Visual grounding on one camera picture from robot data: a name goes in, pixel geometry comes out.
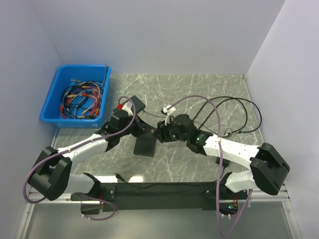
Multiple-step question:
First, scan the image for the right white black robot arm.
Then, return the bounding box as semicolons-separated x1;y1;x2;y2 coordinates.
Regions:
153;114;290;199

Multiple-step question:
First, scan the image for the bundle of coloured cables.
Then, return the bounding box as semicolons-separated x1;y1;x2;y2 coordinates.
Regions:
59;78;105;120

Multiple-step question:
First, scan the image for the black power adapter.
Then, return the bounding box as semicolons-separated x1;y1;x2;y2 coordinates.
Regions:
215;157;230;168

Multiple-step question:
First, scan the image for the aluminium rail frame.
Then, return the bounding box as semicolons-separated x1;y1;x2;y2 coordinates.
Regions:
14;72;304;239

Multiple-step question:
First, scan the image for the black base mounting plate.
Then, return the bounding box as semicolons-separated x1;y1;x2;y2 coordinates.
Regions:
71;182;248;215

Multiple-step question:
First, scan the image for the black network switch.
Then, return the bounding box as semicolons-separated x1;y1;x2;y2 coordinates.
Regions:
133;132;157;157
124;95;146;117

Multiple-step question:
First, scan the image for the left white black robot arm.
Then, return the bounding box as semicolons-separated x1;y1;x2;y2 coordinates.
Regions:
25;111;155;201

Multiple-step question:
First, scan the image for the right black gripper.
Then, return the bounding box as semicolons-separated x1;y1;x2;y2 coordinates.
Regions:
153;115;189;143

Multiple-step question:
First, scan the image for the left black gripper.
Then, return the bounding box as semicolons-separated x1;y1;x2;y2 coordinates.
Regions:
119;112;154;137

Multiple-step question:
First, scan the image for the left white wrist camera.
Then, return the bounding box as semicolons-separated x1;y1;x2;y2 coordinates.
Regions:
117;101;133;116

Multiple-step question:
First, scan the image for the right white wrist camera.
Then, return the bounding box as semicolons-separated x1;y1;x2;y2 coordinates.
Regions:
161;105;176;125

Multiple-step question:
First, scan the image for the blue plastic bin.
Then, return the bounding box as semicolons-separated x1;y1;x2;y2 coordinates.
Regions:
40;64;112;128

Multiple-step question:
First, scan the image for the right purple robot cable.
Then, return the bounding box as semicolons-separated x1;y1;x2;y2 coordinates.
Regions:
165;95;253;239

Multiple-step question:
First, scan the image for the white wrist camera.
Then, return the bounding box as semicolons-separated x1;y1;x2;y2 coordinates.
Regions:
117;101;133;116
161;105;176;125

